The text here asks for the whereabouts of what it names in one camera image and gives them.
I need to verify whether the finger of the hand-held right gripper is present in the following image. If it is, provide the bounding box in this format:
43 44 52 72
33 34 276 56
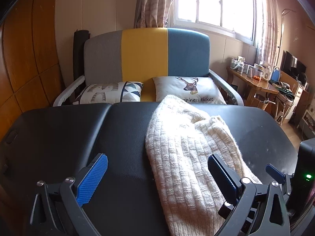
266 164 295 195

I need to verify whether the grey yellow blue sofa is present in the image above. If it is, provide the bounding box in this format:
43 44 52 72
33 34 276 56
53 28 244 107

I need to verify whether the cream knitted sweater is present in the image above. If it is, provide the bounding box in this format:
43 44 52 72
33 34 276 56
145 95 262 236

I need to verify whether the geometric patterned pillow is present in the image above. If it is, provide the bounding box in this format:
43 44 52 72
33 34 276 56
74 81 144 104

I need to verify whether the white-framed barred window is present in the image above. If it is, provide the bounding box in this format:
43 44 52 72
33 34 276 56
172 0 265 42

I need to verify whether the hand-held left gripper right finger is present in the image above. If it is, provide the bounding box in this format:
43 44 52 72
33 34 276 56
207 154 291 236

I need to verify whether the wooden dresser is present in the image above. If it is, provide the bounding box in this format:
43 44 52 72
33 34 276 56
278 71 311 128

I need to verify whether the small white cabinet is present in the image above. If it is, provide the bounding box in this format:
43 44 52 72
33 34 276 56
296 103 315 140

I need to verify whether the blue chair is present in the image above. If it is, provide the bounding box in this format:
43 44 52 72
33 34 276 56
269 66 282 83

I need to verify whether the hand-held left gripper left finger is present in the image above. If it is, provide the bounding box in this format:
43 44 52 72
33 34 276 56
30 153 109 236

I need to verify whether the grey deer print pillow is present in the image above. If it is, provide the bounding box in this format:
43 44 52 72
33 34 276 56
153 76 227 105

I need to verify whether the wooden side desk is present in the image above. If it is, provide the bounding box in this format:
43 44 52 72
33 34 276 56
226 65 286 109

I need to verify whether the wooden wardrobe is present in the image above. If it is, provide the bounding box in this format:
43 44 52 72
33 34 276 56
0 0 65 128

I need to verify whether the patterned beige curtain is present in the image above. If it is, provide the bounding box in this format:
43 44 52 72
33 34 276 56
255 0 281 65
133 0 179 29

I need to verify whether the black television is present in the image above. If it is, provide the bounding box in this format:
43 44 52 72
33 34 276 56
281 50 307 76

